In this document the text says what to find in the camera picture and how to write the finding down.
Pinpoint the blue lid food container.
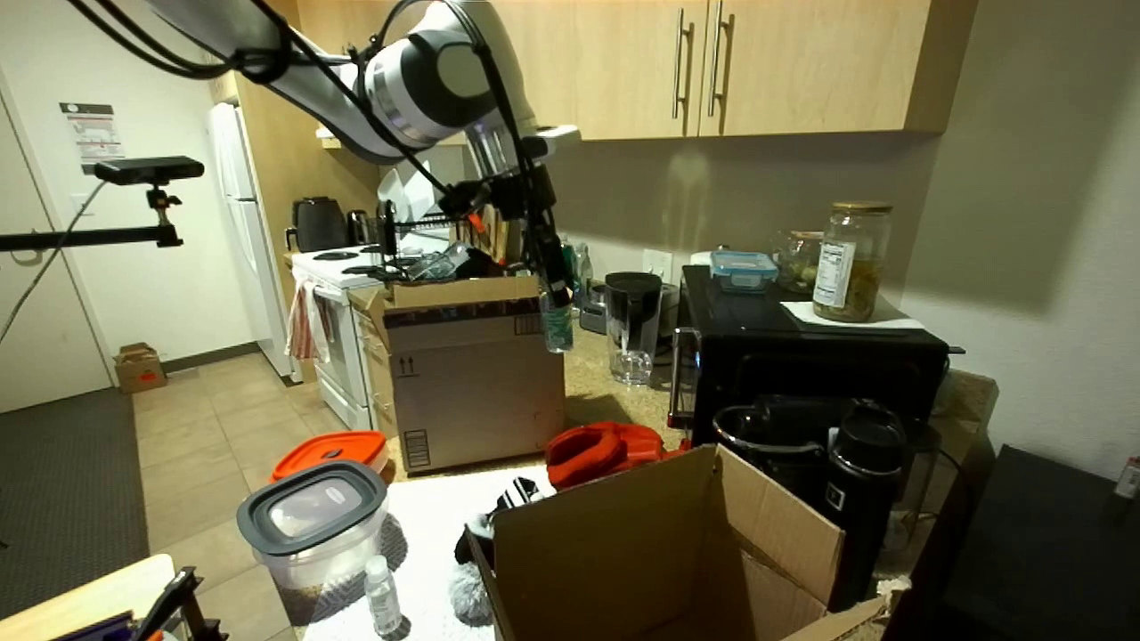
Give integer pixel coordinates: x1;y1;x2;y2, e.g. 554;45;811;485
706;244;785;297

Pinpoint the large black box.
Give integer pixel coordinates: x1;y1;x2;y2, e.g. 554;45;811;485
915;443;1140;641

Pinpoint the black boom rod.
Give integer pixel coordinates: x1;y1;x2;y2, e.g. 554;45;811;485
0;183;188;257

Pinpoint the white paper sheet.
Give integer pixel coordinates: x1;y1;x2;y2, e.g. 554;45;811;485
775;297;928;334

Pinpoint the glass jar with label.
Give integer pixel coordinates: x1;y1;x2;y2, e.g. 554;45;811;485
808;196;897;326

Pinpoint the orange bowl lid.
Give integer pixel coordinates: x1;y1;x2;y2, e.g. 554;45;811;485
268;429;399;488

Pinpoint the water filter pitcher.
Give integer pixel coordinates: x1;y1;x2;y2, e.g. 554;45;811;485
597;267;671;393

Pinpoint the clear glass container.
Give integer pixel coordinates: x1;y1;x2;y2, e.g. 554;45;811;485
771;226;827;304

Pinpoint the black stovetop kettle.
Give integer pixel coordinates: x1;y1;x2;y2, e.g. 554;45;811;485
287;191;352;253

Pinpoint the white door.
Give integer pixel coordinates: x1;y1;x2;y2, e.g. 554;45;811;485
0;69;117;418

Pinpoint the paper wall notice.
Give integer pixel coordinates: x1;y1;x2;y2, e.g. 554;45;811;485
57;95;129;172

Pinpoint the light wooden board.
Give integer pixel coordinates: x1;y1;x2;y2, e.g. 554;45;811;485
0;553;182;641

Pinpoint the black camera on boom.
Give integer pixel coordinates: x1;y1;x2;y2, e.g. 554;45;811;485
77;152;209;188

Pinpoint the white refrigerator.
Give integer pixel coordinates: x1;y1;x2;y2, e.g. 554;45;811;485
204;95;302;386

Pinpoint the black camera cable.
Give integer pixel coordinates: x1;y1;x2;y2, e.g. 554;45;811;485
68;0;540;232

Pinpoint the red cap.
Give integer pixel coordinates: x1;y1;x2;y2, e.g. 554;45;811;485
540;418;693;493

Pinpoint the small cardboard floor box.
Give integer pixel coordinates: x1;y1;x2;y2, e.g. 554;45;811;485
110;337;169;394

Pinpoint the dark grey floor rug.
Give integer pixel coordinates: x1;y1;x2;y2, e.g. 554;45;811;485
0;386;153;622

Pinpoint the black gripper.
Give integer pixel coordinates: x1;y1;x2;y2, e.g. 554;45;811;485
502;139;580;309

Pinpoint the metal cabinet handle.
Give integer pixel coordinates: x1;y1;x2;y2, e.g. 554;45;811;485
706;7;742;139
671;7;701;126

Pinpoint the white stove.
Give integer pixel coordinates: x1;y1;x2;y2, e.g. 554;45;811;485
285;238;399;434

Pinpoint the open cardboard box plain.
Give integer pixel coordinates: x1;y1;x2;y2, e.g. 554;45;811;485
466;443;897;641

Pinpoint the black white pompom beanie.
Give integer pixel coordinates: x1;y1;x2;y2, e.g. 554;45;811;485
445;472;545;631

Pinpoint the wooden wall cabinet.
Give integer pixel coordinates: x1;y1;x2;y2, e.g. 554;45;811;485
293;0;984;151

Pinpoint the open cardboard box barcode label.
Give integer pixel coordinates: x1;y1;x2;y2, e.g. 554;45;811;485
372;272;574;478

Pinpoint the black microwave oven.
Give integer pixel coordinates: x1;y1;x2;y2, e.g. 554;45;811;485
665;276;954;451

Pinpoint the small green bottle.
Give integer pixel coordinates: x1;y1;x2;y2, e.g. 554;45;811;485
540;289;580;359

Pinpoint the black coffee pot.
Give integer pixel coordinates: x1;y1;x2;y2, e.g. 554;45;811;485
710;394;836;507

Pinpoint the clear container grey lid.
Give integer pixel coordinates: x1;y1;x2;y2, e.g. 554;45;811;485
231;461;395;605

